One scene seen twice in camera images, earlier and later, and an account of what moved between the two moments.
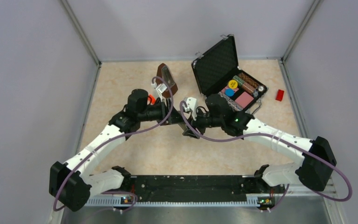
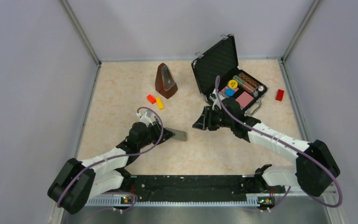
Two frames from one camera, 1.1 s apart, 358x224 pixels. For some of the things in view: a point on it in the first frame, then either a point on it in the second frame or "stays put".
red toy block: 279,95 stays put
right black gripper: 196,124 → 206,120
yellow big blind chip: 232,84 stays put
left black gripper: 175,117 → 157,128
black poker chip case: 217,72 stays put
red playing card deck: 244,99 stays put
